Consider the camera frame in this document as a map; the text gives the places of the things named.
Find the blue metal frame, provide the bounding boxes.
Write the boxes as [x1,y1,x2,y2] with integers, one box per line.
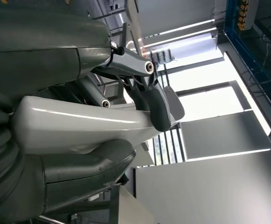
[224,0,271,127]

